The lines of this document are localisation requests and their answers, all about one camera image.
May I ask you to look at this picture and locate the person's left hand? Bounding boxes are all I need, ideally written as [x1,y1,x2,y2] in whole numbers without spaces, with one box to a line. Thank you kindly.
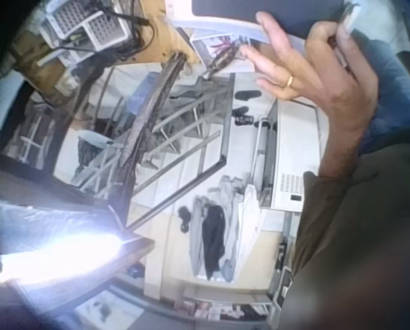
[240,11,379,122]

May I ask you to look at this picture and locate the person's legs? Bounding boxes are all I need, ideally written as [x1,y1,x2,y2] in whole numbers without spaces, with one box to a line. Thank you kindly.
[354,32,410,154]

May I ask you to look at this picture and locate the black shoes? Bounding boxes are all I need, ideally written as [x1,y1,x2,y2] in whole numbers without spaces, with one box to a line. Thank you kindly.
[232,88,262,127]

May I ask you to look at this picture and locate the white vented appliance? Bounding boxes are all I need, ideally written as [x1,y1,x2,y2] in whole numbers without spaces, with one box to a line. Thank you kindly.
[251,98,324,212]

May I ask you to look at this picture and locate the short rough wood piece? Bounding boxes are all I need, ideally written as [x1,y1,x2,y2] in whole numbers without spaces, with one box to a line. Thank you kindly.
[204,43,242,79]

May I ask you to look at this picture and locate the printed picture sheet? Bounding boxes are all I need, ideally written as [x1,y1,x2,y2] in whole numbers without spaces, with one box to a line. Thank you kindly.
[190,33,258,74]

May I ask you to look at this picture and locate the yellow wooden board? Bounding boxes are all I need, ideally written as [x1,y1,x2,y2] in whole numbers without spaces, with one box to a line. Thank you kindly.
[134,0,205,68]

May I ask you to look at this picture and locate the long rough wood plank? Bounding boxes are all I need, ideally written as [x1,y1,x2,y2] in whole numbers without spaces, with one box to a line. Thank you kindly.
[116,51,189,216]

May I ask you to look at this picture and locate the hanging clothes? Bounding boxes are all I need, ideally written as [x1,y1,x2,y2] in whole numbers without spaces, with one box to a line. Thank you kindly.
[190,174,262,283]

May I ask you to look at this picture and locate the small black item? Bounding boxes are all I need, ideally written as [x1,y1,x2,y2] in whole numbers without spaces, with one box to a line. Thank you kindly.
[177,205,193,235]

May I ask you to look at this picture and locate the white perforated device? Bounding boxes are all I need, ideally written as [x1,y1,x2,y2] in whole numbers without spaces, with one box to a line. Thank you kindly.
[39,0,133,59]

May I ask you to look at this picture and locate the shelf with packets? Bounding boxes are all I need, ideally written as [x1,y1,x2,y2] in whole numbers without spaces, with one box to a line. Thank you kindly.
[175,295,276,322]

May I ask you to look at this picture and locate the brown carton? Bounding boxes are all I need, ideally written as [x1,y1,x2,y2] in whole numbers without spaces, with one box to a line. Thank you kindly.
[10,25,85,104]

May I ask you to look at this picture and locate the grey metal frame rack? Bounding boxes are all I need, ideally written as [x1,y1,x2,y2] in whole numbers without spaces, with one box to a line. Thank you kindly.
[76,70,237,230]

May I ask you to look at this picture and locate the black cables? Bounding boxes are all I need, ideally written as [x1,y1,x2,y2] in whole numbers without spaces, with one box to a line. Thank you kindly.
[58,1,157,58]

